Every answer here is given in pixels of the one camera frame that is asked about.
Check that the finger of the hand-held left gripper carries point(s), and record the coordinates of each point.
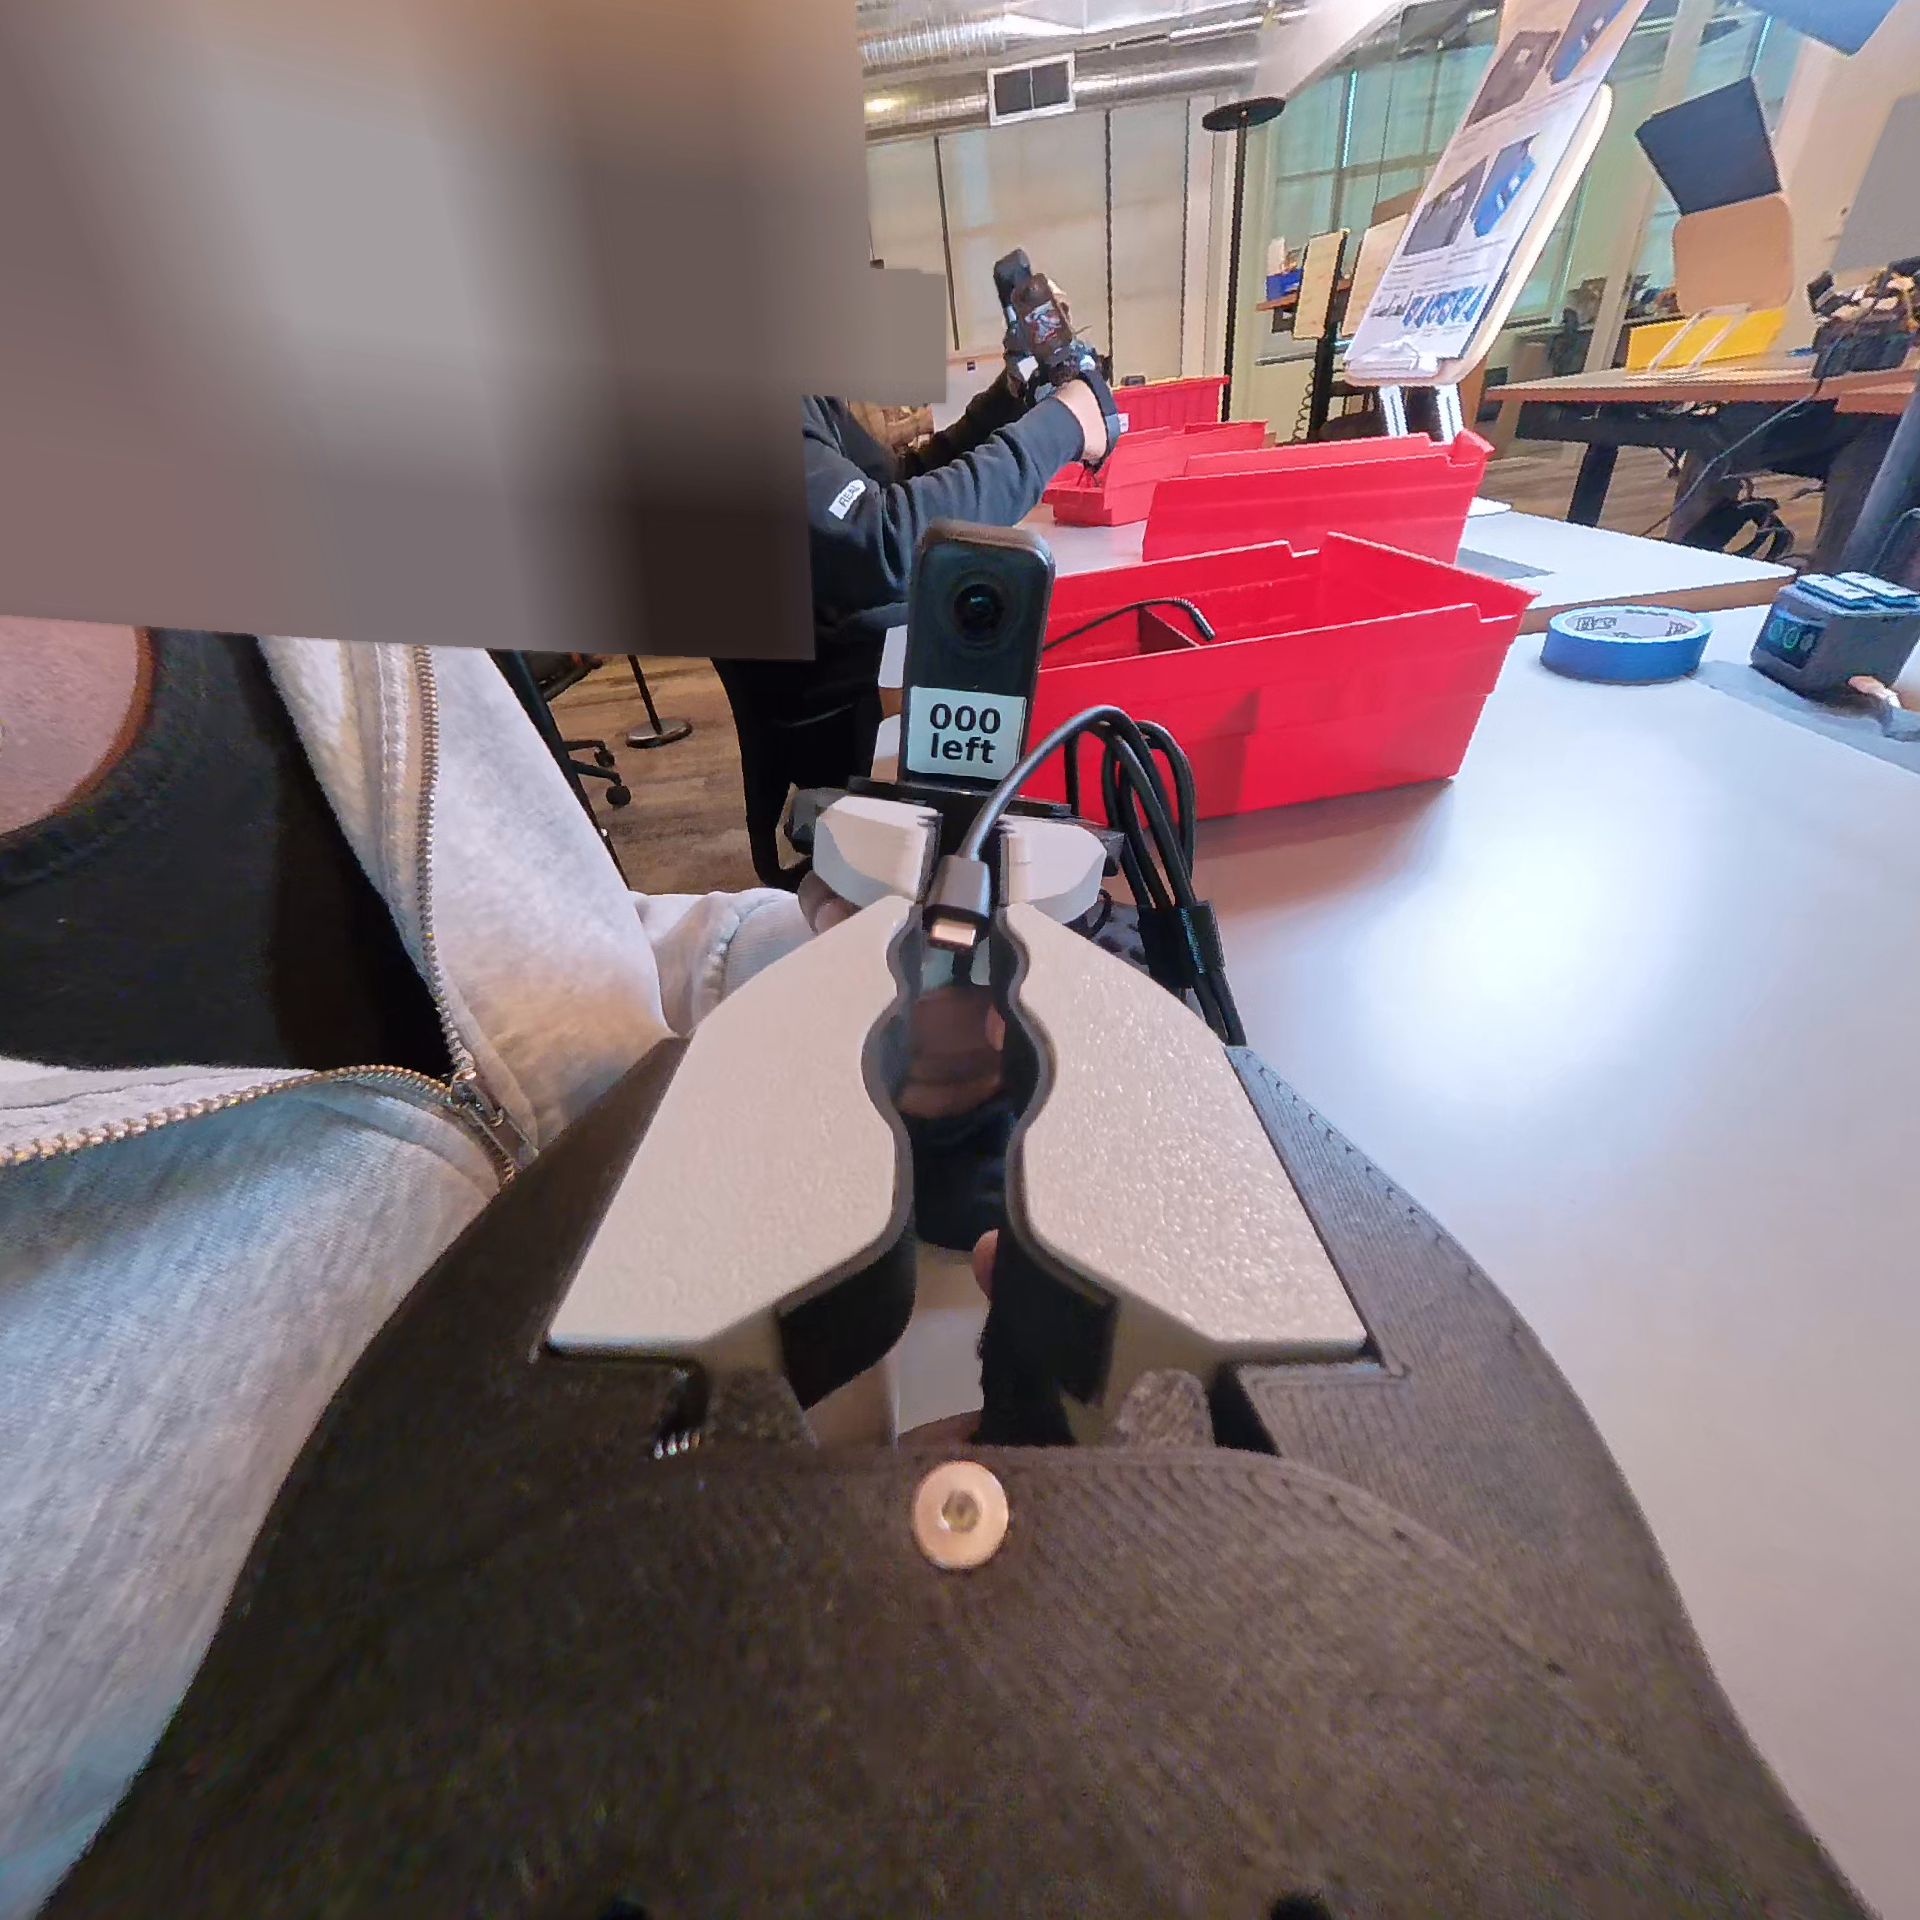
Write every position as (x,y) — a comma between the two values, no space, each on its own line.
(1058,872)
(878,849)

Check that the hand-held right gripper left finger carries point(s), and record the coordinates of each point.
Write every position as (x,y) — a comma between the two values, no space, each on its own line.
(751,1185)

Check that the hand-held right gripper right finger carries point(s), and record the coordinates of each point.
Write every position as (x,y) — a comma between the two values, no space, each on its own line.
(1184,1200)

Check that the red plastic bin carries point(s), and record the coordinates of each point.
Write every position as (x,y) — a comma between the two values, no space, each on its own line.
(1321,502)
(1177,402)
(1155,473)
(1321,704)

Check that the person's left forearm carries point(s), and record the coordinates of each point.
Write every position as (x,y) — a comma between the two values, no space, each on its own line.
(719,946)

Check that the person's left hand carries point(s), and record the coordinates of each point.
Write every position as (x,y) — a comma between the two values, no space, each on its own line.
(952,1044)

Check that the white ceiling vent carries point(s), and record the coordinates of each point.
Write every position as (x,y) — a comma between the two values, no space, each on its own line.
(1032,89)

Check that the black floor lamp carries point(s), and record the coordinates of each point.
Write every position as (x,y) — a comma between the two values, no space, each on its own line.
(1242,112)

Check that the black inner shirt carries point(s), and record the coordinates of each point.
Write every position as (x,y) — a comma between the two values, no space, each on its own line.
(224,899)

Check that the blue tape roll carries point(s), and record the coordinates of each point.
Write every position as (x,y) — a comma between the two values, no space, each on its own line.
(1620,668)

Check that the wooden office desk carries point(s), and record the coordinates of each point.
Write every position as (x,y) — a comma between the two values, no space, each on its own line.
(1651,387)

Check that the small blue grey device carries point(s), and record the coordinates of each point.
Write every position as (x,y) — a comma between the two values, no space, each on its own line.
(1830,639)

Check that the yellow plastic bin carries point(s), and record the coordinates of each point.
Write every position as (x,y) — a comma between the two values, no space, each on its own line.
(1742,339)

